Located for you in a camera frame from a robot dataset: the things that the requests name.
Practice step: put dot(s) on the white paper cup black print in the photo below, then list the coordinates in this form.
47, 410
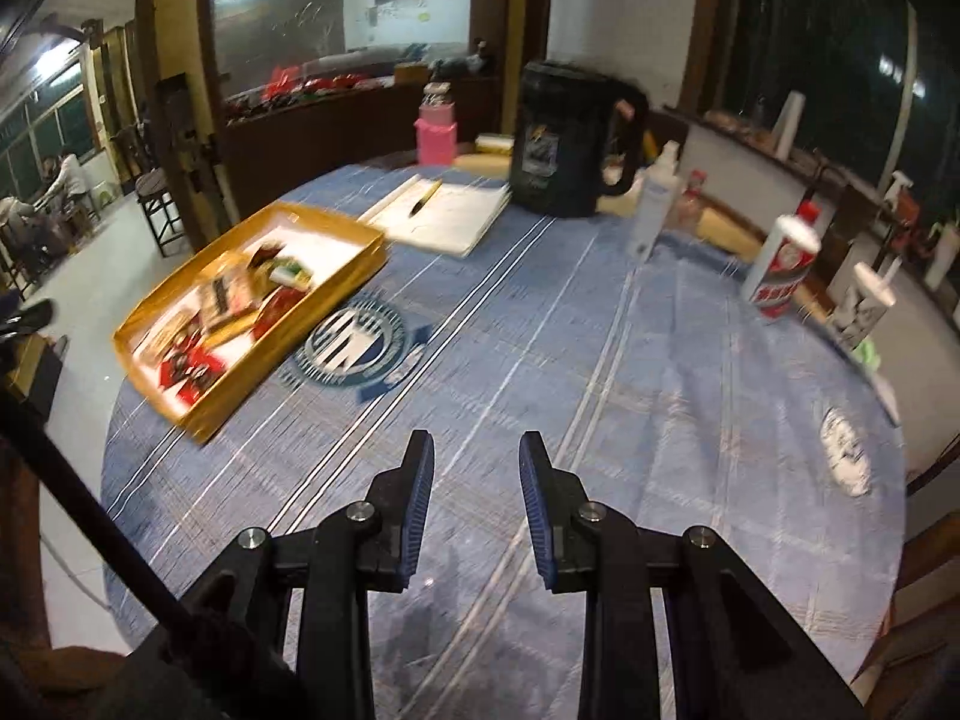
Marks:
865, 302

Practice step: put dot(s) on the white red liquor bottle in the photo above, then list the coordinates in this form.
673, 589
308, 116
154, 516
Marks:
785, 259

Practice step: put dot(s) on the small red candy packet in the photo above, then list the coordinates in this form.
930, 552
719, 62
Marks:
187, 369

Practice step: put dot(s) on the black electric kettle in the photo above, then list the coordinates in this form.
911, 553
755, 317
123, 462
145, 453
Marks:
579, 135

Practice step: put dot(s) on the small clear liquor bottle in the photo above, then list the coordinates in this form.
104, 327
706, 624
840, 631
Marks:
688, 207

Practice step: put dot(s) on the white notepad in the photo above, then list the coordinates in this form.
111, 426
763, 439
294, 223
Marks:
453, 222

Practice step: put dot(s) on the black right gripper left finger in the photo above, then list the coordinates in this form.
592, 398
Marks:
276, 626

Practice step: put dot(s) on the blue plaid tablecloth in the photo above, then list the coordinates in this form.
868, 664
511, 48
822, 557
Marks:
673, 400

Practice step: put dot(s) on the yellow cardboard tray box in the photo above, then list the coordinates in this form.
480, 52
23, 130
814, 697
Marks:
343, 255

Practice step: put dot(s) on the pink wrapped thermos bottle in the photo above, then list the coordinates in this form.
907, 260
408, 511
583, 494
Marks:
436, 130

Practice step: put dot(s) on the white plastic lotion bottle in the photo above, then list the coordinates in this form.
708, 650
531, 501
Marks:
659, 189

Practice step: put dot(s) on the white pump dispenser bottle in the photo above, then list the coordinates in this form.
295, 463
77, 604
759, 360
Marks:
900, 185

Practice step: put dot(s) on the dark red snack packet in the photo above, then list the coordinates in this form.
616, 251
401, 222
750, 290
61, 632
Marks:
278, 304

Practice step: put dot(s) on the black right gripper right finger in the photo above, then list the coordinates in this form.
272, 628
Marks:
736, 652

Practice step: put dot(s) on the green red snack packet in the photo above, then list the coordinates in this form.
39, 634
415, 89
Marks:
290, 273

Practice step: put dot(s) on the tan cracker packet yellow edge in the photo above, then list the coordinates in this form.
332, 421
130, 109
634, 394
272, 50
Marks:
225, 297

